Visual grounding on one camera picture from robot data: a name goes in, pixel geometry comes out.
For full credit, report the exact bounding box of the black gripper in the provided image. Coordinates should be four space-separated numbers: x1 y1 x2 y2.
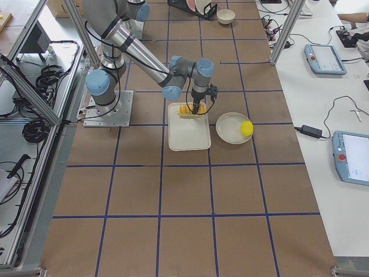
191 89 205 114

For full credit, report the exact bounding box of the yellow sliced bread loaf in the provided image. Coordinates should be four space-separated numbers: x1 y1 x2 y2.
177 103 207 119

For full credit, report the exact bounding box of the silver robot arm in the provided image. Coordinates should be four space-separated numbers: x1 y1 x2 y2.
126 0 150 22
82 1 218 118

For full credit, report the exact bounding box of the cream round plate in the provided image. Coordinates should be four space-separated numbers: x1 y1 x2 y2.
216 112 251 144

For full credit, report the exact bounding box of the cream plate in rack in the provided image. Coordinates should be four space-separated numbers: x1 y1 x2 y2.
195 0 212 14

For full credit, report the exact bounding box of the pink plate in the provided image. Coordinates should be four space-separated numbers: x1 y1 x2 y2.
186 0 196 12

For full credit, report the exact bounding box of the cream rectangular tray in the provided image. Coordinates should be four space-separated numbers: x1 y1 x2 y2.
168 102 211 151

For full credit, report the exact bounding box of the yellow lemon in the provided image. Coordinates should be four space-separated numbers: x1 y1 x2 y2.
240 121 254 137

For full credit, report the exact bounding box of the black dish rack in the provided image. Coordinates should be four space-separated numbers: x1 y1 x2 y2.
167 0 217 20

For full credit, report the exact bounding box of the cream bowl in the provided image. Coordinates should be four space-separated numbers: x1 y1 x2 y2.
216 9 236 25

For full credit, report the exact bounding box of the black power adapter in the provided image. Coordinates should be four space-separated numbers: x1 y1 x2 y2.
300 125 322 139

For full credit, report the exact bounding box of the blue teach pendant far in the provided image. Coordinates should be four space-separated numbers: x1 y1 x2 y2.
304 44 347 76

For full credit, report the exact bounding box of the blue teach pendant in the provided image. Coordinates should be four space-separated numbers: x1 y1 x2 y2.
304 44 347 76
332 131 368 186

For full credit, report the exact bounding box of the blue teach pendant near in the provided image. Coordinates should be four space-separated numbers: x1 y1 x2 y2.
332 131 368 186

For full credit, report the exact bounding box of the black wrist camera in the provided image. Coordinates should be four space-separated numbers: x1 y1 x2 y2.
208 84 219 102

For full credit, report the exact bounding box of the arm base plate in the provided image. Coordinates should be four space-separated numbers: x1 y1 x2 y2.
83 90 134 128
127 19 144 40

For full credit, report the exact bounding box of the aluminium frame post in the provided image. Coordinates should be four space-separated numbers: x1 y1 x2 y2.
270 0 304 65

